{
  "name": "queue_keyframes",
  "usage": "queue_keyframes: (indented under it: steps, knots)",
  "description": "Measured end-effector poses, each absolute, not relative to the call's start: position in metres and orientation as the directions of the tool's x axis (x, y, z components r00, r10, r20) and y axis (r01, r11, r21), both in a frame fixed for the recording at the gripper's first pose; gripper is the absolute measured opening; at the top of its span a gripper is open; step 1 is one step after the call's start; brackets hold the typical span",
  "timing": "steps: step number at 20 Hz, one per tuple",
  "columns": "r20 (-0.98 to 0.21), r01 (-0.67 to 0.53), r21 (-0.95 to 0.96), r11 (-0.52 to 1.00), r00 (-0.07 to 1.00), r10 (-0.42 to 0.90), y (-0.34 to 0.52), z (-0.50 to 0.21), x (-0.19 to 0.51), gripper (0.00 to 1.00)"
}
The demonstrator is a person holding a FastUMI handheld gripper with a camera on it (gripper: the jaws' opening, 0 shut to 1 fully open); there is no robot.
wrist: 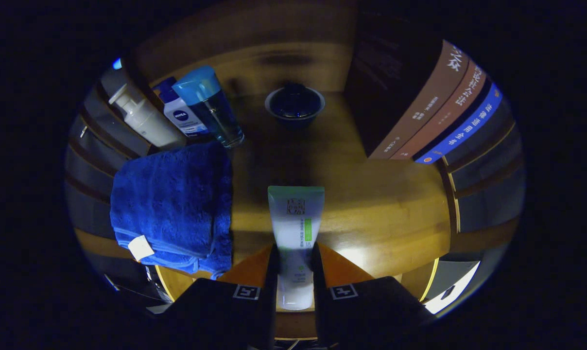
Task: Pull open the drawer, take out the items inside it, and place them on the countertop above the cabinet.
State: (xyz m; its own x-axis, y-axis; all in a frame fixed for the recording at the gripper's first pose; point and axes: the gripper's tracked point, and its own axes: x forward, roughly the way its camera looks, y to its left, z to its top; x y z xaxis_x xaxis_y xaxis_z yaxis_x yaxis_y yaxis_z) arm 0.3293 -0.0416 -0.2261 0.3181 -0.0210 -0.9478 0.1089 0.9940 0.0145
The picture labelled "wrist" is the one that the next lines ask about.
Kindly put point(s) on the dark brown book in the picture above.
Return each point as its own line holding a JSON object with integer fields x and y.
{"x": 400, "y": 97}

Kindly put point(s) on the blue folded towel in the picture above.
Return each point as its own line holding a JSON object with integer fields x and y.
{"x": 172, "y": 204}

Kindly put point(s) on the wooden cabinet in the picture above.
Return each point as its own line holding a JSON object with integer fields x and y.
{"x": 284, "y": 53}

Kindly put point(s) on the white bottle blue pump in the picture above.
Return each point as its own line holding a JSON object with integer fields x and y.
{"x": 181, "y": 114}

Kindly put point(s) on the reddish brown book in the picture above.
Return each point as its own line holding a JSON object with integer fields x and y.
{"x": 444, "y": 116}

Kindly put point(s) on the blue book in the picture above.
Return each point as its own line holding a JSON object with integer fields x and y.
{"x": 463, "y": 126}

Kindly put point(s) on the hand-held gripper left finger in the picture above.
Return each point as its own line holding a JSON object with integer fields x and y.
{"x": 271, "y": 301}

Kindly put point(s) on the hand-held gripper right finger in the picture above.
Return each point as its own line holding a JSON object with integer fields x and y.
{"x": 320, "y": 301}

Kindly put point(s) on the blue lidded teacup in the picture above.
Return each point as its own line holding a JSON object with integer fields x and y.
{"x": 294, "y": 104}

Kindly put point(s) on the white green tube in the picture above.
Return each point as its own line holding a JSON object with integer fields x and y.
{"x": 296, "y": 218}

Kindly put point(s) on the wooden countertop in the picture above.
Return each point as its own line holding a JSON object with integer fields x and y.
{"x": 371, "y": 209}

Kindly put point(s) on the teal clear bottle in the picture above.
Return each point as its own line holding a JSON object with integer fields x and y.
{"x": 211, "y": 107}

